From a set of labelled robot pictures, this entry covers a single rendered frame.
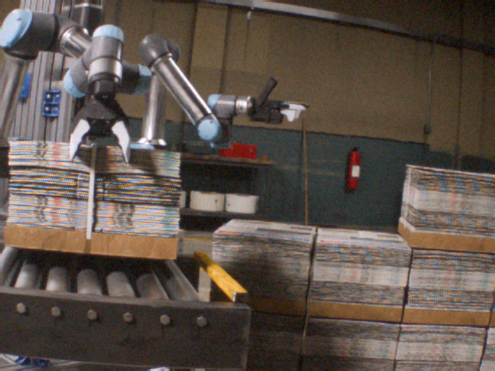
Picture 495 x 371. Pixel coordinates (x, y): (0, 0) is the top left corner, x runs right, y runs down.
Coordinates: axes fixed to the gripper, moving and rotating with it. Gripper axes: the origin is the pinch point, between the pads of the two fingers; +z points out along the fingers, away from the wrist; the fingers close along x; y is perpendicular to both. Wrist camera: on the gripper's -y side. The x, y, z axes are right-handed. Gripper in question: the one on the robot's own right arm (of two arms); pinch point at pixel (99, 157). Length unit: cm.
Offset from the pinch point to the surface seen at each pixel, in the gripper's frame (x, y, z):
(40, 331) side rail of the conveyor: 10.5, 0.1, 36.3
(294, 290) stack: -59, 63, 2
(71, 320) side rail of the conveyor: 4.7, -1.3, 34.1
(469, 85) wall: -536, 525, -494
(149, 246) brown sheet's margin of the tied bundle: -11.6, 14.1, 12.0
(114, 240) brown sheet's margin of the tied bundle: -4.1, 13.6, 11.3
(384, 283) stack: -83, 54, 4
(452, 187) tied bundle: -100, 32, -17
